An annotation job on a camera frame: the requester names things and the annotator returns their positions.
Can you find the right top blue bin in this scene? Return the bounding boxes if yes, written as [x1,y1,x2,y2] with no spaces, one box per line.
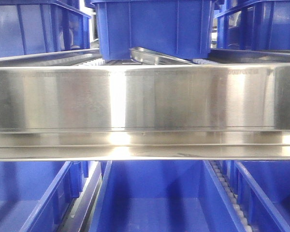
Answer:
[215,0,290,50]

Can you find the lower right blue bin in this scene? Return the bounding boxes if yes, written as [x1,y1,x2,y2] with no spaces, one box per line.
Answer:
[218,160,290,232]

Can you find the steel shelf front rail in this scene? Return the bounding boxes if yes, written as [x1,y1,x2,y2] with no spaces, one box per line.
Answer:
[0,63,290,161]

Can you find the steel divider rail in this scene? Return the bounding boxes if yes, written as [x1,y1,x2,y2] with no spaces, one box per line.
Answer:
[130,47,194,65]

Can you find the lower white roller track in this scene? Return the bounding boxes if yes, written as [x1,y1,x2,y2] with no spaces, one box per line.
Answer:
[210,160,253,232]

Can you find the lower centre blue bin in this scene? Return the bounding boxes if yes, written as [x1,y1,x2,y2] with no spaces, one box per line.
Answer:
[89,160,245,232]

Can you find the left top blue bin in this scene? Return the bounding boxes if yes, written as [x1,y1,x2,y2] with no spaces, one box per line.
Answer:
[0,0,90,58]

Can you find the lower left blue bin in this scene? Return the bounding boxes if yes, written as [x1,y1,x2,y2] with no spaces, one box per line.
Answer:
[0,161,88,232]

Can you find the centre top blue bin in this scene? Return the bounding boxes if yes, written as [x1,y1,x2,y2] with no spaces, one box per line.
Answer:
[90,0,215,60]

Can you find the blue bin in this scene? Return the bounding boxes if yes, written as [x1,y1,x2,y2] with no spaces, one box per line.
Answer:
[90,0,215,60]
[89,160,245,232]
[215,0,290,50]
[0,0,90,58]
[218,160,290,232]
[0,161,88,232]

